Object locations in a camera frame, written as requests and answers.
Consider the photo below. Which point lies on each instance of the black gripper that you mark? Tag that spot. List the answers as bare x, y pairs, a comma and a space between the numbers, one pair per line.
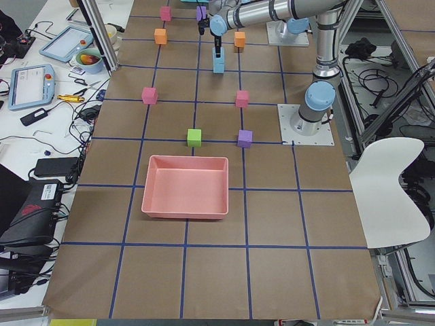
217, 42

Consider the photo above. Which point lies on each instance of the light blue block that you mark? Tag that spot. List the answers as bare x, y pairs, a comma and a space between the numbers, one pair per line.
218, 67
221, 59

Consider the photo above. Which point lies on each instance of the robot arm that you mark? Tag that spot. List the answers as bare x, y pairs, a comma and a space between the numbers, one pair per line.
328, 19
292, 25

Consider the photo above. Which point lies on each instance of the orange block near base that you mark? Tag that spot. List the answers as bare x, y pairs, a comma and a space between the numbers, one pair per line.
239, 39

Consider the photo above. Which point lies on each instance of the purple block right side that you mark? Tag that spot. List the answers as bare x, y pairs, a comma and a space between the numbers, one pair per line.
201, 13

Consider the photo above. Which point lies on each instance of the purple block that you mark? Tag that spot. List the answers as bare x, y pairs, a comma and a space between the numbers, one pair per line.
245, 138
201, 13

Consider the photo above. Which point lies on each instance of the turquoise plastic tray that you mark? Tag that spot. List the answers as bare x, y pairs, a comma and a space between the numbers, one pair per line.
194, 1

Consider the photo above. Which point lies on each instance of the orange block far side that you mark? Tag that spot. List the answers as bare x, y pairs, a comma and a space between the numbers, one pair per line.
160, 36

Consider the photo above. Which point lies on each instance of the pink block right far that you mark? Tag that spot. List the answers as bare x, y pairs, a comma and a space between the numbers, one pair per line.
166, 13

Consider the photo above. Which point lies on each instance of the pink block near base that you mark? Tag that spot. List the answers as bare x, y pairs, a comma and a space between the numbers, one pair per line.
242, 99

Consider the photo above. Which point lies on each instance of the pink block left far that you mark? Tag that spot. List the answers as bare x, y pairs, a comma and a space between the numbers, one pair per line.
149, 96

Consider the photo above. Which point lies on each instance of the green block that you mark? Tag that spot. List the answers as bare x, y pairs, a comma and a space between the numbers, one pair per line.
194, 137

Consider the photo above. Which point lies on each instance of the purple block left side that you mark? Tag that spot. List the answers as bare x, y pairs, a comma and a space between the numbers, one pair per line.
245, 138

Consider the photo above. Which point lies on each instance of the beige bowl with lemon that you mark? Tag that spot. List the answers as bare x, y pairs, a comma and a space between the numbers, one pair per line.
112, 33

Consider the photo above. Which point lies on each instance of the blue bowl with fruit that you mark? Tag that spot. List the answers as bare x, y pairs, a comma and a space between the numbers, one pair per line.
90, 60

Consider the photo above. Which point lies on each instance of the scissors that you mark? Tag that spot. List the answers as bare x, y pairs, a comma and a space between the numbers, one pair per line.
82, 92

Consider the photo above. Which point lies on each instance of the pink plastic tray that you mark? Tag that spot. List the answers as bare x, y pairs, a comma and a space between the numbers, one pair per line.
186, 187

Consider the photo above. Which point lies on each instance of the teach pendant far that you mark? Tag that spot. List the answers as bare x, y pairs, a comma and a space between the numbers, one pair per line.
67, 44

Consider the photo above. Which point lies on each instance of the teach pendant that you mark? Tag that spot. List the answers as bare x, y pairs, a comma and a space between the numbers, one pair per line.
67, 44
31, 87

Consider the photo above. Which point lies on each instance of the yellow screwdriver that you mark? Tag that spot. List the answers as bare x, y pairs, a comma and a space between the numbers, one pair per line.
71, 98

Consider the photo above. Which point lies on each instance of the black power adapter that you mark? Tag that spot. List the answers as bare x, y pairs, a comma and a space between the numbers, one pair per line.
34, 116

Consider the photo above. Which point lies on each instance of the teach pendant near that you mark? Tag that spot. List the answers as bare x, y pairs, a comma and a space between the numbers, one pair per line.
31, 87

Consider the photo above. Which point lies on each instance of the white chair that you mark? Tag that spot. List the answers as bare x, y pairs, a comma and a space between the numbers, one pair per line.
389, 216

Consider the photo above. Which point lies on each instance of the black computer box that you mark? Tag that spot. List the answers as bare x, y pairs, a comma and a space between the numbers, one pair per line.
28, 210

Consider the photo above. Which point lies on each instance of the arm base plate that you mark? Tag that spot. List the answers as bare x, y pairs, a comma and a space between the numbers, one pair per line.
296, 131
279, 35

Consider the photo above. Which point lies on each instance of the aluminium frame post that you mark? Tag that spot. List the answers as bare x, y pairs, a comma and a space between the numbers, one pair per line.
96, 25

